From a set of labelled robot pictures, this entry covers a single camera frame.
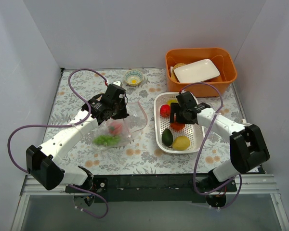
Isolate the floral table mat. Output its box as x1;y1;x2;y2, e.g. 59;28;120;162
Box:
50;68;230;175

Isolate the pink peach toy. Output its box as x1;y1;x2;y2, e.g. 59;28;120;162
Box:
108;121;123;136

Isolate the orange plastic tub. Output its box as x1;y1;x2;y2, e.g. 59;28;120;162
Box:
165;48;237;97

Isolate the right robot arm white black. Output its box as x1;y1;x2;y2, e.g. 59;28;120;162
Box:
170;103;270;191

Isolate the white rectangular plate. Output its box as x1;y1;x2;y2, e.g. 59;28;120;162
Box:
186;59;220;83

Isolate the yellow starfruit toy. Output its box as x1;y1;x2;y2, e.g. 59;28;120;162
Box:
167;100;178;105

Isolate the small patterned bowl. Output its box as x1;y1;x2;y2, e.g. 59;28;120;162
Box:
124;70;144;86

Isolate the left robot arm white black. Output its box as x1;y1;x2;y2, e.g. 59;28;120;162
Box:
26;94;129;193

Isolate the green avocado toy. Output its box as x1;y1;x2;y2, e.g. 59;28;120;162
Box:
161;128;173;147

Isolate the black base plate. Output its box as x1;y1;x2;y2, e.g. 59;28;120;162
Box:
65;174;238;203

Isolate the white mug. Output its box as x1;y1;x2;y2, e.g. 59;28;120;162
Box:
241;119;250;126

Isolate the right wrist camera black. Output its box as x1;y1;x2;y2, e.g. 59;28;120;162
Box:
176;91;197;108

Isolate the green grapes toy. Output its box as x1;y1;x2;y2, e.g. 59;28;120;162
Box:
92;135;121;147

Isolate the aluminium frame rail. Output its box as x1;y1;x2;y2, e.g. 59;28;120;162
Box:
12;174;289;231

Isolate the clear zip top bag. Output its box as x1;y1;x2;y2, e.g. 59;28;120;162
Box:
90;102;148;151

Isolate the woven straw coaster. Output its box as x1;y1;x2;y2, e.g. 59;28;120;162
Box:
170;63;191;83

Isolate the yellow lemon toy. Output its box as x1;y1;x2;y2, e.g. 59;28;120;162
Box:
172;136;190;151

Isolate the white perforated plastic basket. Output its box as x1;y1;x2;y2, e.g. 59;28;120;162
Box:
154;92;205;154

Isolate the orange pumpkin toy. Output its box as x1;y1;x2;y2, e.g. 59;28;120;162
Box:
170;116;185;131

